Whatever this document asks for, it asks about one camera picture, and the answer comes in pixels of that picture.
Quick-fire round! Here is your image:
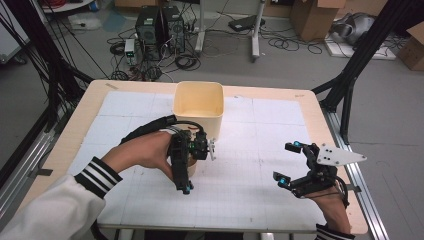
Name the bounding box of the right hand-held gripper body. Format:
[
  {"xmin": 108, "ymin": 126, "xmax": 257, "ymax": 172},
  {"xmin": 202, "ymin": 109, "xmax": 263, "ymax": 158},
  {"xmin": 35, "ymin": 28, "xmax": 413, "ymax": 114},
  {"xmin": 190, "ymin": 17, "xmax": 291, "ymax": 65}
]
[{"xmin": 289, "ymin": 142, "xmax": 368, "ymax": 200}]

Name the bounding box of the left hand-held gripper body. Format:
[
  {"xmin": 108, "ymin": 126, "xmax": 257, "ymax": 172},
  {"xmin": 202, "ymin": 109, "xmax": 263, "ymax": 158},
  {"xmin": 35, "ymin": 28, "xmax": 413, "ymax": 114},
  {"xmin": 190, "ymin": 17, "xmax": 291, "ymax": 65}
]
[{"xmin": 168, "ymin": 128, "xmax": 218, "ymax": 165}]

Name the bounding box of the beige cup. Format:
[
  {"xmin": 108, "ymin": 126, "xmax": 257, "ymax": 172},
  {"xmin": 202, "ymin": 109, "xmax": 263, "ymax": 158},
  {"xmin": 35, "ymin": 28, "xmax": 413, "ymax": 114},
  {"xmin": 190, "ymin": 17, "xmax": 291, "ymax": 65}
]
[{"xmin": 187, "ymin": 157, "xmax": 199, "ymax": 178}]

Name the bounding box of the cream plastic bin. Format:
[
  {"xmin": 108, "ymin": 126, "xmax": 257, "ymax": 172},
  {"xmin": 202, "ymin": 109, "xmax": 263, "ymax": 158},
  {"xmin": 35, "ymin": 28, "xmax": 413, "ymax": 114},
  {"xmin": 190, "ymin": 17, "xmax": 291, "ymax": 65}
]
[{"xmin": 171, "ymin": 80, "xmax": 225, "ymax": 141}]

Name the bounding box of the person's left hand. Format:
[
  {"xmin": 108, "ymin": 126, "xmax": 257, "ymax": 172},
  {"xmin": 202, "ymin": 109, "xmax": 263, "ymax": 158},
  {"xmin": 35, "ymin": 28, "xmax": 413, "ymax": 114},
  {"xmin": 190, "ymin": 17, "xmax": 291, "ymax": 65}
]
[{"xmin": 101, "ymin": 131, "xmax": 176, "ymax": 181}]

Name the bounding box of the person's right hand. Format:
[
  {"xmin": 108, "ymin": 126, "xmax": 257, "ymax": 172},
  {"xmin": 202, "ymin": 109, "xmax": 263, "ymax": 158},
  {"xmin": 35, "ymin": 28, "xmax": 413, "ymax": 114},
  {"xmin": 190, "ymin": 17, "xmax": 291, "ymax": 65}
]
[{"xmin": 304, "ymin": 192, "xmax": 353, "ymax": 234}]

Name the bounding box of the white grid mat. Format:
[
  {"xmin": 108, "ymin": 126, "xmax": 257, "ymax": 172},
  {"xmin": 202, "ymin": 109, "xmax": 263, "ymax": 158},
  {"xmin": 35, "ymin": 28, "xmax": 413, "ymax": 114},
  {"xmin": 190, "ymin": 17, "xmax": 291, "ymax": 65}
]
[{"xmin": 67, "ymin": 90, "xmax": 327, "ymax": 232}]

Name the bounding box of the white foam board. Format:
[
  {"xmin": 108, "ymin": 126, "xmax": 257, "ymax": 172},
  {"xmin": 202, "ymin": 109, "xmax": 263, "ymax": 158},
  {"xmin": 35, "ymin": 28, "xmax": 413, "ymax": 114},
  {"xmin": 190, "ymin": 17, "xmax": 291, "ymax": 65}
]
[{"xmin": 324, "ymin": 35, "xmax": 398, "ymax": 61}]

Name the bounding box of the white stand leg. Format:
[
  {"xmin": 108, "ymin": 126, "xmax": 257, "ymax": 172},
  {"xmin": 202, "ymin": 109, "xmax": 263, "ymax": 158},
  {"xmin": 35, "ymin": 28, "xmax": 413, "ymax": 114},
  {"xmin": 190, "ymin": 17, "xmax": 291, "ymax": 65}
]
[
  {"xmin": 194, "ymin": 0, "xmax": 207, "ymax": 55},
  {"xmin": 250, "ymin": 0, "xmax": 268, "ymax": 63}
]

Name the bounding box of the small grey power supply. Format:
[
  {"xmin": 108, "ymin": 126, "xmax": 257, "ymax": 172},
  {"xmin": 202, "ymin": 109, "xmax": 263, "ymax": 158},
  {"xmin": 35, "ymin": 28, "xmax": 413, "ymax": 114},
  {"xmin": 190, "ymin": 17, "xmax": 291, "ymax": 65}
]
[{"xmin": 123, "ymin": 38, "xmax": 137, "ymax": 66}]

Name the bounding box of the black computer tower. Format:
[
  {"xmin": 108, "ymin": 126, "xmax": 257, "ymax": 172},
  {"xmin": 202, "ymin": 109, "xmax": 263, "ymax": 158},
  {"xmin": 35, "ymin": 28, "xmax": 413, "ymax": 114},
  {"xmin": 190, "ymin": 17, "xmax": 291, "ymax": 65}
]
[
  {"xmin": 134, "ymin": 5, "xmax": 165, "ymax": 62},
  {"xmin": 161, "ymin": 5, "xmax": 186, "ymax": 55}
]

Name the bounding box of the tall open cardboard box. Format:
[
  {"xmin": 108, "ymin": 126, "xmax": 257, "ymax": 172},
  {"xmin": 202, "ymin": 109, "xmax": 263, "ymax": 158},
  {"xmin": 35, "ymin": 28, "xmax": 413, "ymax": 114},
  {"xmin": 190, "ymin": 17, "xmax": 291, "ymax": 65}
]
[{"xmin": 289, "ymin": 0, "xmax": 347, "ymax": 43}]

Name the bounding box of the grey bag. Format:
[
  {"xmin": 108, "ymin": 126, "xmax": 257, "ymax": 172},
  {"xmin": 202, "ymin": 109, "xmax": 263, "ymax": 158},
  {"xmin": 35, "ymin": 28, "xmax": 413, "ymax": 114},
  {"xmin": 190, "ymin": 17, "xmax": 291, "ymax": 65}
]
[{"xmin": 329, "ymin": 12, "xmax": 377, "ymax": 47}]

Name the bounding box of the flat black device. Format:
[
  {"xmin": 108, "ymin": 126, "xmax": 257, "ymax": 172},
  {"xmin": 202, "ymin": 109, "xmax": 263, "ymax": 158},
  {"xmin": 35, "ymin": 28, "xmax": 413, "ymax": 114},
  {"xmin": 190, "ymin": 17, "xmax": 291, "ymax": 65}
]
[{"xmin": 227, "ymin": 14, "xmax": 267, "ymax": 33}]

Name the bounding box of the cardboard box with flap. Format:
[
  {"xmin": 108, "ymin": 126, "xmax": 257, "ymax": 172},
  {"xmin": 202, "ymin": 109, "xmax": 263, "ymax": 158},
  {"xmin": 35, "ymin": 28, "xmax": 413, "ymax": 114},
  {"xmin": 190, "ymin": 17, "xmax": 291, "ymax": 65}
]
[{"xmin": 395, "ymin": 21, "xmax": 424, "ymax": 72}]

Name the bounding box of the clear plastic bag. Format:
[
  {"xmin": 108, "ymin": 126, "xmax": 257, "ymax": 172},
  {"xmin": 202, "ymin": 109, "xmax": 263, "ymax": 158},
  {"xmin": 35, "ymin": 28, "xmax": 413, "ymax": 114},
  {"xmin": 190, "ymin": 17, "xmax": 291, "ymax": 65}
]
[{"xmin": 67, "ymin": 12, "xmax": 103, "ymax": 32}]

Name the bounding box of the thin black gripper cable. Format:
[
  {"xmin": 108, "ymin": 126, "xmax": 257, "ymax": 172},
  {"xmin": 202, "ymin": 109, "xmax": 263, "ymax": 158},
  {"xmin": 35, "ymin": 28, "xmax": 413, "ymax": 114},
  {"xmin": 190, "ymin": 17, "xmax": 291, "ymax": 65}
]
[{"xmin": 333, "ymin": 175, "xmax": 351, "ymax": 210}]

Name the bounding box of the aluminium rail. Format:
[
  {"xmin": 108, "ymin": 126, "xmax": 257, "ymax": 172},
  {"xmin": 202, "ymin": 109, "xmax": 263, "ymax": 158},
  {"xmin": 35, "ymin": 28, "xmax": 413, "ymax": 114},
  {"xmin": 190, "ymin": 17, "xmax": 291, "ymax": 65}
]
[
  {"xmin": 0, "ymin": 129, "xmax": 57, "ymax": 214},
  {"xmin": 320, "ymin": 106, "xmax": 390, "ymax": 240}
]

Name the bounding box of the black sleeved gripper cable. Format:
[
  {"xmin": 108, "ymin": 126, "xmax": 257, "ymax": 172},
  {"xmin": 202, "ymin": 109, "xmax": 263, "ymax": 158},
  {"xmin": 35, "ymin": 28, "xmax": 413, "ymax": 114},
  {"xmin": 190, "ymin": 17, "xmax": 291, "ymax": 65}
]
[{"xmin": 119, "ymin": 114, "xmax": 207, "ymax": 145}]

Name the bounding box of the coiled black floor cable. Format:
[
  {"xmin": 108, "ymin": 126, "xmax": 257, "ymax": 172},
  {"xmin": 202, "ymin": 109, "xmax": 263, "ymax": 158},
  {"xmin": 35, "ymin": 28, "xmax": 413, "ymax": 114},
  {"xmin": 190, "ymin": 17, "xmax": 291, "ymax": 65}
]
[{"xmin": 174, "ymin": 53, "xmax": 202, "ymax": 72}]

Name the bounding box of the looped black floor cable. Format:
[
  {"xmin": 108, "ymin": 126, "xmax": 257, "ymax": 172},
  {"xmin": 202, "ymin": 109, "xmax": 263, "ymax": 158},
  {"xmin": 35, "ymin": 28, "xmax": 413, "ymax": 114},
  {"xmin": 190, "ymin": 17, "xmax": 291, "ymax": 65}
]
[{"xmin": 267, "ymin": 35, "xmax": 324, "ymax": 56}]

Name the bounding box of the black metal frame strut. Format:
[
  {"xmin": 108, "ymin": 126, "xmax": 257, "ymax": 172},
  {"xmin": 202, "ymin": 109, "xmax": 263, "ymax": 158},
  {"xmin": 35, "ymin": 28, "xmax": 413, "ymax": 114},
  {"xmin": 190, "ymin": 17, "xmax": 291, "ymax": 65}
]
[{"xmin": 311, "ymin": 0, "xmax": 424, "ymax": 145}]

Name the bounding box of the black metal frame with cables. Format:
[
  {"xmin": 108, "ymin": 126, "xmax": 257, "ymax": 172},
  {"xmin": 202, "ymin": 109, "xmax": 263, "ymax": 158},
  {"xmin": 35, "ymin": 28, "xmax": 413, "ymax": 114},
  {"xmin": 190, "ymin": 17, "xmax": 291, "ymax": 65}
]
[{"xmin": 0, "ymin": 0, "xmax": 95, "ymax": 134}]

